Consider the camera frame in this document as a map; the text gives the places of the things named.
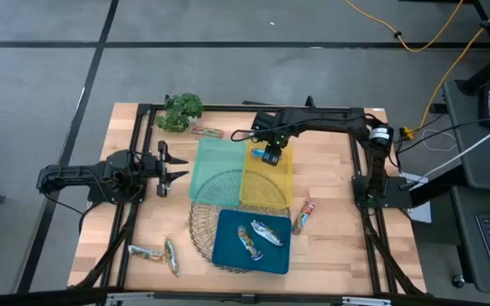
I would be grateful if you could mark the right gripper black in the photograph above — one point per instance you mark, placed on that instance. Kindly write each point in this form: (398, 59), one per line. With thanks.
(281, 135)

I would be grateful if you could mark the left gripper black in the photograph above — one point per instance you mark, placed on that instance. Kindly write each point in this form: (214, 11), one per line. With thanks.
(162, 170)

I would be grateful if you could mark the white and blue granola bar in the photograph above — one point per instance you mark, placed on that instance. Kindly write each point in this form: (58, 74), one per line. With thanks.
(266, 232)

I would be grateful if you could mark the blue and green granola bar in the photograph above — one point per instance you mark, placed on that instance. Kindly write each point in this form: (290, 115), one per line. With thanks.
(249, 243)

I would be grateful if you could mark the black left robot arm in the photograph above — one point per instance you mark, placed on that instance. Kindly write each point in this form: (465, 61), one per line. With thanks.
(68, 174)

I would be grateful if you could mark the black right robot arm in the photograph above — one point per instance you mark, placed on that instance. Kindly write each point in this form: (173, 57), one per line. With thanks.
(334, 121)

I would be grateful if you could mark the translucent yellow plastic tray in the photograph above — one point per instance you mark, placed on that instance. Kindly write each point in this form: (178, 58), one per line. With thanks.
(266, 187)

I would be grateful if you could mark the translucent green plastic tray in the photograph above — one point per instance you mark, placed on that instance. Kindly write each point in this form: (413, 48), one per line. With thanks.
(215, 159)

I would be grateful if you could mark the small green potted plant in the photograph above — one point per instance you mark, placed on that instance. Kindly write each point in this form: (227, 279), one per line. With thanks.
(181, 111)

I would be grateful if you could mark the dark blue plastic tray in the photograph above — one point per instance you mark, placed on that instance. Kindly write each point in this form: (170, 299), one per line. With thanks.
(232, 251)

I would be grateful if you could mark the black beam with silver brackets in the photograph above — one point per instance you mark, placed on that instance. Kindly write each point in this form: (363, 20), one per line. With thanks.
(36, 298)

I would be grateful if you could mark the dark grey side desk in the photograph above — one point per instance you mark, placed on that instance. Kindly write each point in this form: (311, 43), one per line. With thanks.
(474, 161)
(470, 255)

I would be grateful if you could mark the black caster wheel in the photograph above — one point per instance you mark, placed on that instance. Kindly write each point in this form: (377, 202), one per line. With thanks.
(457, 280)

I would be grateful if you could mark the black stand leg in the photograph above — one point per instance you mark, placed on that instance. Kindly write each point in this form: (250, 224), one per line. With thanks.
(487, 70)

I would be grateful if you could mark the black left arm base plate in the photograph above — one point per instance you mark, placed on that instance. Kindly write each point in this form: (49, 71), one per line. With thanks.
(113, 197)

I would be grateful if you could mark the black aluminium table frame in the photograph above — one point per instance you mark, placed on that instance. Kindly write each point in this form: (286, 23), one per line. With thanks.
(219, 108)

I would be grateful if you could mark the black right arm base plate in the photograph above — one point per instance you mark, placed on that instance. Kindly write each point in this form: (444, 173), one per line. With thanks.
(398, 193)

